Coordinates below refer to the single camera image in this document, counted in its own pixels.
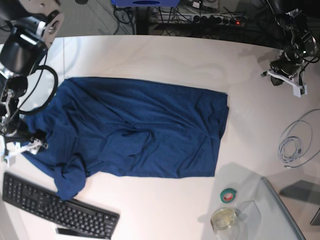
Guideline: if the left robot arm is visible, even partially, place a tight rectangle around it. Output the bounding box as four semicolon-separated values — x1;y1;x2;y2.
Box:
262;0;320;91

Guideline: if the green and red tape roll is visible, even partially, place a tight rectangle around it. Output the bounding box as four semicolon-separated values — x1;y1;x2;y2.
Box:
220;188;237;204

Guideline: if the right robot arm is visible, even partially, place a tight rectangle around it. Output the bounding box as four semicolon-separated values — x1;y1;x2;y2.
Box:
0;0;64;143

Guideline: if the dark blue t-shirt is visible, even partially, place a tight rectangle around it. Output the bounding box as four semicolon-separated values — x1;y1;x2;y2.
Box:
23;77;229;200

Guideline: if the black computer keyboard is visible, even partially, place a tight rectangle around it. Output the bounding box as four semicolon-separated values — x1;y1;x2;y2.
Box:
2;172;120;240

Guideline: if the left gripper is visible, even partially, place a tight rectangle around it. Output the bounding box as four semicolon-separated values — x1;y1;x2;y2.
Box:
270;53;303;86

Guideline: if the blue box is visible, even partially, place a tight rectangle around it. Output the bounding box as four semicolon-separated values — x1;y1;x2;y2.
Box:
111;0;180;7

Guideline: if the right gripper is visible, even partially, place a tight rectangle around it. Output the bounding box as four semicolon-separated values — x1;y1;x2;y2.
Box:
5;120;47;144

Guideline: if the coiled grey cable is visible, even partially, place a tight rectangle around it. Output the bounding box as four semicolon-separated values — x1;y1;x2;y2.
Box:
277;108;320;169

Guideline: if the clear glass bottle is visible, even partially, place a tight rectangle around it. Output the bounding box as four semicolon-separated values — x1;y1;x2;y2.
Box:
210;207;240;240

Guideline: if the black power strip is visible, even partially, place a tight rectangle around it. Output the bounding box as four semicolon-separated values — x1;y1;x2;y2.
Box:
173;13;248;27

